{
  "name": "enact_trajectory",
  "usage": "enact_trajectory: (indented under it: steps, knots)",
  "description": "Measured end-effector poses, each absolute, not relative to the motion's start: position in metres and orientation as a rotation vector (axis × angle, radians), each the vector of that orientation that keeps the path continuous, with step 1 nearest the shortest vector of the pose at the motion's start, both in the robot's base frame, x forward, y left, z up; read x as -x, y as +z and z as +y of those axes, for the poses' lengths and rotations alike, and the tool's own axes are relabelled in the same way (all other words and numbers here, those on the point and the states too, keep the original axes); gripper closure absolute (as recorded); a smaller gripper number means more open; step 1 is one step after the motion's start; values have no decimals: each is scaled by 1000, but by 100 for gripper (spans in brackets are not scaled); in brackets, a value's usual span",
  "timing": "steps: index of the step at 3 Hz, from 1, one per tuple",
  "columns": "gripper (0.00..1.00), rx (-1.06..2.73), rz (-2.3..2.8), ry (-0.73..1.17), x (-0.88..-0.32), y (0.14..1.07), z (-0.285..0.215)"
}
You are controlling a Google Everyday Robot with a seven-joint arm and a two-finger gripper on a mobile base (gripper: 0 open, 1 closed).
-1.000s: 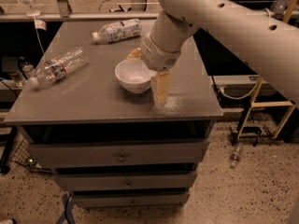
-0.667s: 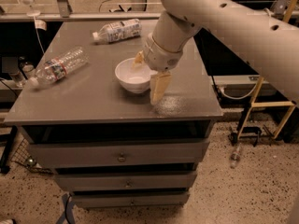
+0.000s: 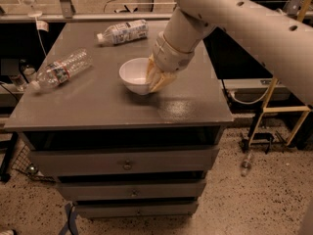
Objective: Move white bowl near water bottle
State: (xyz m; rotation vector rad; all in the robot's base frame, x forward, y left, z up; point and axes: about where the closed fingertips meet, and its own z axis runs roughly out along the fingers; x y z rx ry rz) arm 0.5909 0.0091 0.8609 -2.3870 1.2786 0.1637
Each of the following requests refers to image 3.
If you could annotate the wire mesh basket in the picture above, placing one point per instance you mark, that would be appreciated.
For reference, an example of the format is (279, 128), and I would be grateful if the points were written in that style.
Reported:
(23, 165)

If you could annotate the plastic bottle on floor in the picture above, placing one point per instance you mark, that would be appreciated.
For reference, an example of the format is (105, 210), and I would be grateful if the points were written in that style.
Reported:
(247, 163)

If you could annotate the drawer with knob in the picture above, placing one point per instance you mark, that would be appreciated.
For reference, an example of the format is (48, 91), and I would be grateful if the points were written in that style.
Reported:
(131, 190)
(78, 163)
(138, 209)

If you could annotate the metal rail frame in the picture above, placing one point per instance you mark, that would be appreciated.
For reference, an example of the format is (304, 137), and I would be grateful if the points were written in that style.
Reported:
(98, 15)

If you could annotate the clear water bottle red label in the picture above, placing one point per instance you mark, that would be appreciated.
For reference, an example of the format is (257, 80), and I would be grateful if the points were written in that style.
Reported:
(61, 70)

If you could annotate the white labelled drink bottle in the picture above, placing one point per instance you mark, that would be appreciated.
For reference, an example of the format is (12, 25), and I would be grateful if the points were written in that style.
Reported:
(121, 33)

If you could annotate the top drawer with knob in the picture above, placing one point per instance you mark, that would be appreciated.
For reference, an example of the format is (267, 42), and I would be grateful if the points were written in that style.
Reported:
(78, 163)

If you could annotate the white bowl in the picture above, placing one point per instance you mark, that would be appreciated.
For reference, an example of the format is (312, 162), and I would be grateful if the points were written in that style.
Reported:
(133, 75)

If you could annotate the dark capped bottle on shelf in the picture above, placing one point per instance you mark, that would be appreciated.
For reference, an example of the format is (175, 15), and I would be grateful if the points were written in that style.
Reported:
(28, 70)

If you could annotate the grey drawer cabinet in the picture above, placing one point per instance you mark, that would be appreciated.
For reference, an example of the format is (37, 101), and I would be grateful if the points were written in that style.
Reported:
(95, 111)

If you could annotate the middle drawer with knob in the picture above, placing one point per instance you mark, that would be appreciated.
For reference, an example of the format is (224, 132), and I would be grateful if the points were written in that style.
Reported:
(131, 190)

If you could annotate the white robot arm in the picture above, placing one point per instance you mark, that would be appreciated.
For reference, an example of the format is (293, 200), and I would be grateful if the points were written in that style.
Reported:
(275, 198)

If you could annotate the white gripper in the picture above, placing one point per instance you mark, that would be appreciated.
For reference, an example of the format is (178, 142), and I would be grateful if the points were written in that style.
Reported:
(170, 57)

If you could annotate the bottom drawer with knob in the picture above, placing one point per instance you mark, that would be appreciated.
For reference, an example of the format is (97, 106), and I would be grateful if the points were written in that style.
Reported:
(138, 209)

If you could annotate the yellow metal stand frame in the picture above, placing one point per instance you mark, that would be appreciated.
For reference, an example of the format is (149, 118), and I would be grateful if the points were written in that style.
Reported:
(295, 9)

